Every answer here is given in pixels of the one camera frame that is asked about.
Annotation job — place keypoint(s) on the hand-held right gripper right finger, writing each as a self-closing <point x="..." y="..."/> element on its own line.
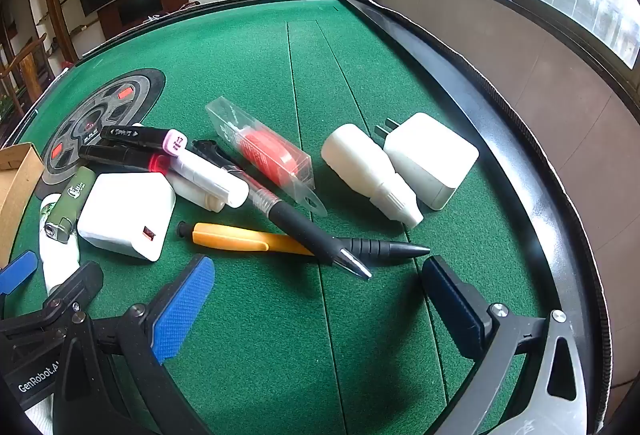
<point x="450" y="300"/>

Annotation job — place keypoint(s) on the long white tube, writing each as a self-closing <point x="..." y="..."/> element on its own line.
<point x="215" y="177"/>

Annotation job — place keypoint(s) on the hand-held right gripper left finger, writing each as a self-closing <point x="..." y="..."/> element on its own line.
<point x="185" y="310"/>

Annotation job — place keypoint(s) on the wooden chair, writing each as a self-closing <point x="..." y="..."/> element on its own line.
<point x="30" y="70"/>

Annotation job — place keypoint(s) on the white charger plug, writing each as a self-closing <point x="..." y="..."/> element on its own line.
<point x="430" y="160"/>

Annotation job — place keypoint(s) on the white charger with orange port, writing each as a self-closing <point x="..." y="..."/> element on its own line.
<point x="120" y="210"/>

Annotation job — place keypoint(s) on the clear case with red insert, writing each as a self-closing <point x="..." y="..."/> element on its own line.
<point x="265" y="150"/>

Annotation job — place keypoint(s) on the round grey table control panel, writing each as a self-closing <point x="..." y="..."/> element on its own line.
<point x="100" y="110"/>

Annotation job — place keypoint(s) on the black marker with pink cap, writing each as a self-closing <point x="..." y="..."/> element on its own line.
<point x="135" y="135"/>

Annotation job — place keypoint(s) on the plain white bottle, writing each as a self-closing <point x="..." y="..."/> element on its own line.
<point x="360" y="160"/>

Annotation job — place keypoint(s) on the cardboard box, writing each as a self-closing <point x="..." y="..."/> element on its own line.
<point x="15" y="185"/>

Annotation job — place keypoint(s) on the black clear gel pen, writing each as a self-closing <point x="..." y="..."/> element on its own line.
<point x="300" y="227"/>

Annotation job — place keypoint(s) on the white bottle with green print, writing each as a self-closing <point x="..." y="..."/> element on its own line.
<point x="62" y="260"/>

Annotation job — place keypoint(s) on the yellow and black pen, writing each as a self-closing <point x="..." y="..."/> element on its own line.
<point x="225" y="235"/>

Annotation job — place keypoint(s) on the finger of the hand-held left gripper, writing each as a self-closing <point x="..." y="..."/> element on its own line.
<point x="17" y="271"/>
<point x="80" y="282"/>

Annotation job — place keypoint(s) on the green lighter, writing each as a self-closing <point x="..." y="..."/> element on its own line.
<point x="70" y="205"/>

